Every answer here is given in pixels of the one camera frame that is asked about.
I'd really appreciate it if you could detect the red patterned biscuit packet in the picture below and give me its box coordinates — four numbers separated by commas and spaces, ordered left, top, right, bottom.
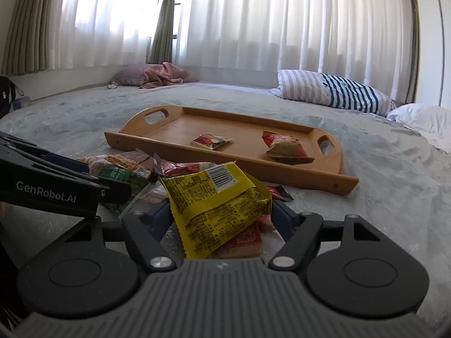
216, 220, 263, 258

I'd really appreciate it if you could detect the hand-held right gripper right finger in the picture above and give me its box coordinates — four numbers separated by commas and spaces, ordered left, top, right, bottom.
268, 200, 384, 273

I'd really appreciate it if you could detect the wooden serving tray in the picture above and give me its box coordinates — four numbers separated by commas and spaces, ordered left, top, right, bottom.
105, 104, 360, 196

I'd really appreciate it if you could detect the red gold biscuit packet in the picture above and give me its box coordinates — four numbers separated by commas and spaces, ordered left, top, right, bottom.
261, 131, 315, 165

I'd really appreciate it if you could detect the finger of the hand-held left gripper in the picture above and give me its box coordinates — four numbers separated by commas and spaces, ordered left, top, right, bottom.
0, 131, 111, 188

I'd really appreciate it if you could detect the beige round cracker packet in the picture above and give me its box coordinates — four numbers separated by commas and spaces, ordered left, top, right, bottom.
77, 155, 113, 177

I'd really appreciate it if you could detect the small red snack packet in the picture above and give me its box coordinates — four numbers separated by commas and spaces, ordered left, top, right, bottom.
190, 134, 234, 151

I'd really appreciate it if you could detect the dark red snack packet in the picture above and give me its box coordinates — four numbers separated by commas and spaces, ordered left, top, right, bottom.
264, 185, 294, 202

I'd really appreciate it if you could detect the pale blue bedspread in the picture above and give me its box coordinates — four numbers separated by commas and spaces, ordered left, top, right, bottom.
0, 81, 451, 289

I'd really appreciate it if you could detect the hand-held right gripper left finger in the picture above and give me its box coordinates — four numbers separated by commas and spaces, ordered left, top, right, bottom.
61, 200, 177, 273

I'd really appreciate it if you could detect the blue striped pillow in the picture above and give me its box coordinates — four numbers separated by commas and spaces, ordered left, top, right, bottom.
269, 69, 397, 117

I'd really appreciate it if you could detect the white sheer curtain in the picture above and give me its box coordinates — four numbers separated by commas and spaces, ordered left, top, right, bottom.
173, 0, 414, 100
53, 0, 166, 69

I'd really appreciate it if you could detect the clear white snack packet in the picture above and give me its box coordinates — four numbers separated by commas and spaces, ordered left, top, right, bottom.
121, 183, 170, 219

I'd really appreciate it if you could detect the red white snack packet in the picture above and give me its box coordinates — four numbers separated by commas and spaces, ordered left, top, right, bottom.
155, 160, 221, 177

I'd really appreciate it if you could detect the olive green curtain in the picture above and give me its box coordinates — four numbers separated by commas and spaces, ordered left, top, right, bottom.
405, 0, 422, 103
0, 0, 67, 75
146, 0, 182, 64

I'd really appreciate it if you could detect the green snack packet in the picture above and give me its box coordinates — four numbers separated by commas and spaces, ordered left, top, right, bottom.
97, 167, 150, 215

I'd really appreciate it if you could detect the pink crumpled cloth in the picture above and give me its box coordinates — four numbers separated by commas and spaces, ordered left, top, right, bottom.
139, 62, 200, 89

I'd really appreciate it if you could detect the brown snack packet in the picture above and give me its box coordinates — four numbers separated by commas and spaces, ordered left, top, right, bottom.
106, 150, 161, 180

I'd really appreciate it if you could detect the white pillow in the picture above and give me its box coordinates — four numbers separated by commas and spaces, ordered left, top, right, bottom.
386, 103, 451, 154

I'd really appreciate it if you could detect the black bag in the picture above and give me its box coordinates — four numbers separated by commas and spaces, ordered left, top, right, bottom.
0, 75, 23, 118

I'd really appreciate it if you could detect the yellow snack packet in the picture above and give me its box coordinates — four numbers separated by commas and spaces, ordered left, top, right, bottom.
158, 161, 273, 259

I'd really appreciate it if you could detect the purple pillow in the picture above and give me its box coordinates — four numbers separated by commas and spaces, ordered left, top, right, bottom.
111, 63, 152, 87

